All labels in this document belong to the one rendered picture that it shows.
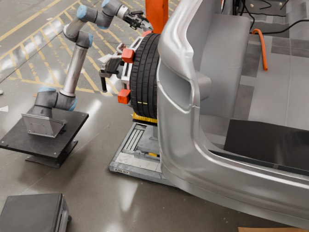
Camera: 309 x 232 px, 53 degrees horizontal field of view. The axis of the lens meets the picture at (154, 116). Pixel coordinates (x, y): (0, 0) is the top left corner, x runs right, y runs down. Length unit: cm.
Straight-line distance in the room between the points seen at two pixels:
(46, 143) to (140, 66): 116
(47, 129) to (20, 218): 84
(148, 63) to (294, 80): 98
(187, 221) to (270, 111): 107
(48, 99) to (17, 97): 124
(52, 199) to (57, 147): 57
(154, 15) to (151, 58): 68
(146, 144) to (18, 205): 113
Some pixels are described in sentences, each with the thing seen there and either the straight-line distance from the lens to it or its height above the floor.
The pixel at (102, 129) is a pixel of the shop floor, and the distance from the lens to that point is 330.
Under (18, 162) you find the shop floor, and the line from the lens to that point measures 321.
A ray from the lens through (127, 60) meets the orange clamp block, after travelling 221.
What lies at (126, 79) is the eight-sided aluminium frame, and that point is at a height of 96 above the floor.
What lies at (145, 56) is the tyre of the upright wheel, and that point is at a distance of 217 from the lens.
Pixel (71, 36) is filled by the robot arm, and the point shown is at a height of 107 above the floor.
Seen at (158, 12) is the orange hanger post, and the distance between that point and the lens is 273.
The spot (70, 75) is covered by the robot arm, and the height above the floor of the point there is 72.
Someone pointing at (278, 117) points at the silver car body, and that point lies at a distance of 207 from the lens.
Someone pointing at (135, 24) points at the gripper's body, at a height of 132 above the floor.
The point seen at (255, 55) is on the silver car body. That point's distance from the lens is 242.
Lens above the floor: 217
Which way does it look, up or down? 40 degrees down
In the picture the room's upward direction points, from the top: 2 degrees counter-clockwise
